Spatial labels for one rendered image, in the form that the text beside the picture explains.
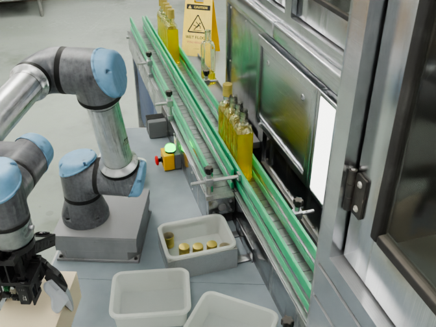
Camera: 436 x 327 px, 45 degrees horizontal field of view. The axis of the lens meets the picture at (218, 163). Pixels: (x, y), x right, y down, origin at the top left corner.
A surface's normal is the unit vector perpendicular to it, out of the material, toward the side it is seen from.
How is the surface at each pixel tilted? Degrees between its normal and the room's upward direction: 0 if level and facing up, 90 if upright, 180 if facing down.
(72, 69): 63
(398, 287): 90
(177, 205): 0
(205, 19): 75
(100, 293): 0
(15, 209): 90
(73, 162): 7
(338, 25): 90
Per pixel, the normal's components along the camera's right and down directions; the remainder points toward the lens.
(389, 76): -0.96, 0.15
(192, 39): -0.25, 0.32
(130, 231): 0.01, -0.84
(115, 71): 0.98, -0.02
